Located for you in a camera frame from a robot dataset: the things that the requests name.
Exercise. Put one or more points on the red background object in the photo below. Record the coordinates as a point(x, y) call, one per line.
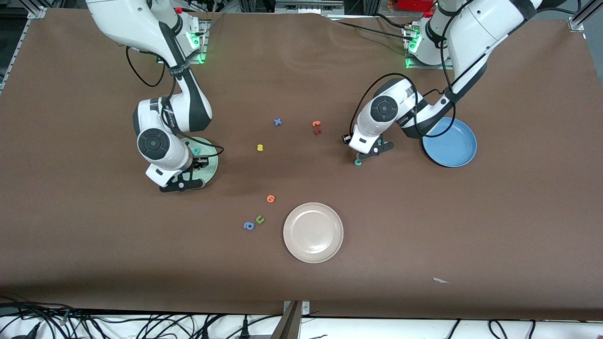
point(414, 4)

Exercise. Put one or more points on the blue plate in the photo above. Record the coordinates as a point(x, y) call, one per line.
point(454, 146)

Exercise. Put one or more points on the beige plate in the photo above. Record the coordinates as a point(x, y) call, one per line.
point(313, 232)

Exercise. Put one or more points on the silver metal box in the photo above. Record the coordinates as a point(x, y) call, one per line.
point(308, 7)

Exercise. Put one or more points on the aluminium frame rail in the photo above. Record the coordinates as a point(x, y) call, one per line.
point(28, 37)

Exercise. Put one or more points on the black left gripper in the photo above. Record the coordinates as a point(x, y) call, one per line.
point(347, 141)

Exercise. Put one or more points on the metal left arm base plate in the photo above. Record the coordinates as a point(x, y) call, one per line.
point(414, 66)

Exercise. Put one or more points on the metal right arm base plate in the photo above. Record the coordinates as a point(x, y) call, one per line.
point(203, 42)

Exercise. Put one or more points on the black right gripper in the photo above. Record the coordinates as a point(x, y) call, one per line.
point(199, 164)

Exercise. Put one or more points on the blue letter a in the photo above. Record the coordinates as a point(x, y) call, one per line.
point(245, 225)

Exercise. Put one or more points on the white paper scrap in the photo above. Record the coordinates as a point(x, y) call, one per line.
point(439, 280)

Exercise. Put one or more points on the brown table cover sheet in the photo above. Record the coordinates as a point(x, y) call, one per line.
point(94, 245)

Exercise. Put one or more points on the aluminium frame post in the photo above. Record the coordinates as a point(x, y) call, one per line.
point(577, 23)

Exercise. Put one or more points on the aluminium table leg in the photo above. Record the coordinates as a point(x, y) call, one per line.
point(287, 327)

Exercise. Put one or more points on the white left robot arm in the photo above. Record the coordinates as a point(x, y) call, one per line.
point(480, 28)

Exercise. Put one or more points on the silver corner bracket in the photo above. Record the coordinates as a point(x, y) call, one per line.
point(306, 308)

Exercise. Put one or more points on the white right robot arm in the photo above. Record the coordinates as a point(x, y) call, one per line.
point(122, 19)

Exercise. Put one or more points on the green plate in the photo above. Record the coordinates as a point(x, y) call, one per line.
point(207, 176)

